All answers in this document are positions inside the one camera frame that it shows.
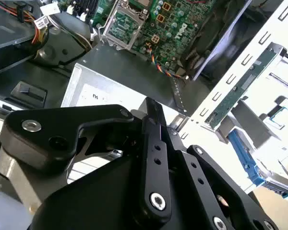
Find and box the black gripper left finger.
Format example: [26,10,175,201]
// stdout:
[0,97,173,219]

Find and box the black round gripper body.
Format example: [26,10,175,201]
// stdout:
[28,152,204,230]

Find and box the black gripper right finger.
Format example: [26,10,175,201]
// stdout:
[167,126,280,230]

